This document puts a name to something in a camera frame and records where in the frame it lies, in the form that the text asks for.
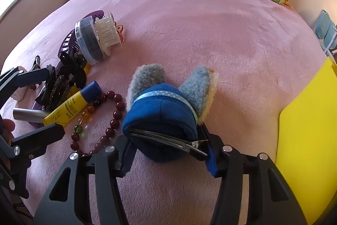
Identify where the purple hairbrush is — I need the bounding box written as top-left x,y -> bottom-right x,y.
28,10 -> 106,128

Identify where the dark red bead bracelet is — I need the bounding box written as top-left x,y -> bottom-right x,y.
70,91 -> 125,157

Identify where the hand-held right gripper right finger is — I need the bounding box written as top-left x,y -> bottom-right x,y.
196,125 -> 307,225

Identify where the blue chair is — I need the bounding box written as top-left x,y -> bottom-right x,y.
314,10 -> 337,57

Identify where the silver tube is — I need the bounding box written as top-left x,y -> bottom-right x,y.
13,108 -> 49,124

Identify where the person's left hand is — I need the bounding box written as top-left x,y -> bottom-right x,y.
1,119 -> 16,141

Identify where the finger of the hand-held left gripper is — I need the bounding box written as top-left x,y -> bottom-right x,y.
0,65 -> 57,107
0,123 -> 66,199

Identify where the white claw hair clip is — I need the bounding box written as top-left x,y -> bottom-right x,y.
95,12 -> 123,55

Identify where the clear round hair tie container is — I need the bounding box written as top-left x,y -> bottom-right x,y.
74,18 -> 111,65

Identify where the white jar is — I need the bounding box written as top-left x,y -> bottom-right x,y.
12,65 -> 33,101

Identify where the black rhinestone hair clip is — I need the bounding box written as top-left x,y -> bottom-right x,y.
49,75 -> 77,111

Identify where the yellow tube with blue cap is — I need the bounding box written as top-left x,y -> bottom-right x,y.
42,81 -> 103,127

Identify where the cartoon hair clip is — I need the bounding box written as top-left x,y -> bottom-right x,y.
116,24 -> 125,42

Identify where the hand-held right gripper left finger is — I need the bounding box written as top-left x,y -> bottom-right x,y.
32,134 -> 139,225

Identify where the brown hand grip exerciser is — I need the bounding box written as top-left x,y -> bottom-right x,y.
28,55 -> 41,90

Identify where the blue plush bunny hair clip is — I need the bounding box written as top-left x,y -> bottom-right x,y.
122,64 -> 220,163

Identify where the black pearl bow hair clip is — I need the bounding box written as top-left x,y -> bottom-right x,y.
59,52 -> 87,88

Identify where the yellow plastic bin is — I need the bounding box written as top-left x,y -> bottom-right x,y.
275,56 -> 337,225

